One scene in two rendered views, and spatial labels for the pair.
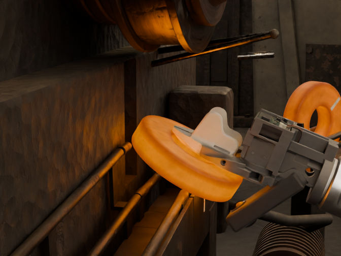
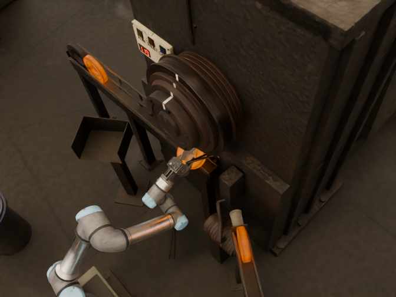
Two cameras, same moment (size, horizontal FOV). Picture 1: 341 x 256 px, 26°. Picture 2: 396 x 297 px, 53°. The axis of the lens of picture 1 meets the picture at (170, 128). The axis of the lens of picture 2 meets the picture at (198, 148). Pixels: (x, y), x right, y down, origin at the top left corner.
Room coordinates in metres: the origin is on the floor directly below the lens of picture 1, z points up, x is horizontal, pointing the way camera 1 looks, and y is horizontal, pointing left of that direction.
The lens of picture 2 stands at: (1.65, -0.77, 2.43)
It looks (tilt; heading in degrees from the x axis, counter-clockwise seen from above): 58 degrees down; 130
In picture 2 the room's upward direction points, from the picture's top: 8 degrees counter-clockwise
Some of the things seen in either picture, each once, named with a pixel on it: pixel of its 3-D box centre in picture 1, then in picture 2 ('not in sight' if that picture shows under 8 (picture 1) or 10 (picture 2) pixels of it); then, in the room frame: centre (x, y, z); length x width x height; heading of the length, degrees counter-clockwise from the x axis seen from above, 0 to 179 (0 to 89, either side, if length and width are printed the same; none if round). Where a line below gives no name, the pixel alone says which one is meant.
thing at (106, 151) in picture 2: not in sight; (116, 165); (0.46, -0.16, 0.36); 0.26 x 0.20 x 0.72; 22
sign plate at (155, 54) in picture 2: not in sight; (154, 48); (0.67, 0.17, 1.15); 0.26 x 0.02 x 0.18; 167
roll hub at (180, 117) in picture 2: not in sight; (171, 121); (0.96, -0.10, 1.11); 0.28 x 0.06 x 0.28; 167
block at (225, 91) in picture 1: (198, 158); (231, 185); (1.21, -0.05, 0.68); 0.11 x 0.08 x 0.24; 77
